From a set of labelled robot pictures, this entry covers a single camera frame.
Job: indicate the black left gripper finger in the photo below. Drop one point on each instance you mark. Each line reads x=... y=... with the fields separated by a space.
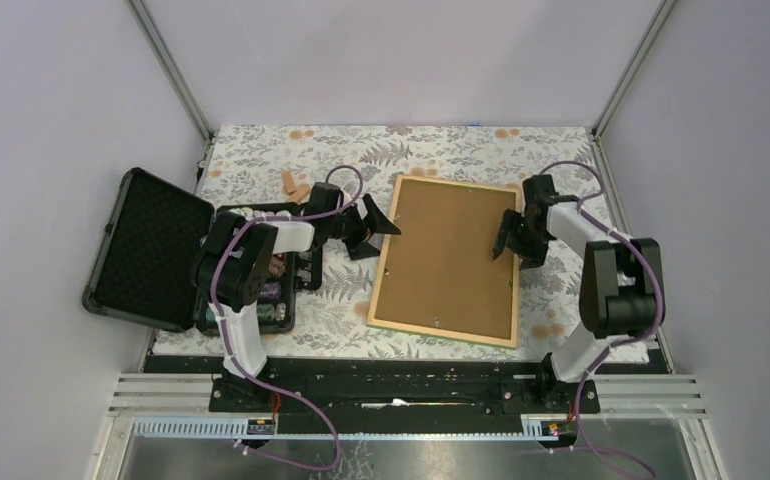
x=362 y=250
x=375 y=221

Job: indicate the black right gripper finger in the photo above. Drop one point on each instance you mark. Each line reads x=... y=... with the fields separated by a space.
x=532 y=261
x=507 y=236

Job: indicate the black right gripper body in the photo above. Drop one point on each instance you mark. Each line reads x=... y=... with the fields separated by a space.
x=527 y=240

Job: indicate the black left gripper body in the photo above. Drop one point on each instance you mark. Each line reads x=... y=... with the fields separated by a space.
x=348 y=226

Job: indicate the wooden picture frame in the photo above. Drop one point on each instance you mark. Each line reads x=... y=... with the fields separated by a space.
x=438 y=334

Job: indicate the brown cardboard backing board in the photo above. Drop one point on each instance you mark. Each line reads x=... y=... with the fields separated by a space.
x=451 y=258

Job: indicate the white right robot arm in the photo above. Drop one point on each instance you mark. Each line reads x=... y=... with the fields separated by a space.
x=620 y=296

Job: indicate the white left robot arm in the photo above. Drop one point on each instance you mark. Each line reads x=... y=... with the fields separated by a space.
x=233 y=263

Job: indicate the tan wooden block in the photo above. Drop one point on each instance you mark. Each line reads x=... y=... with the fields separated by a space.
x=300 y=194
x=288 y=183

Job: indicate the floral patterned tablecloth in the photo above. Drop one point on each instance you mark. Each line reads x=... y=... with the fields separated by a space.
x=245 y=167

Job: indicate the black poker chip case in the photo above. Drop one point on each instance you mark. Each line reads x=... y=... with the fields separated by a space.
x=144 y=270

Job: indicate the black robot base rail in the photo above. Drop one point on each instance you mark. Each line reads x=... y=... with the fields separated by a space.
x=494 y=386

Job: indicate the aluminium cable tray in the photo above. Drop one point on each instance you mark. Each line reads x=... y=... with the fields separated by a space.
x=188 y=406

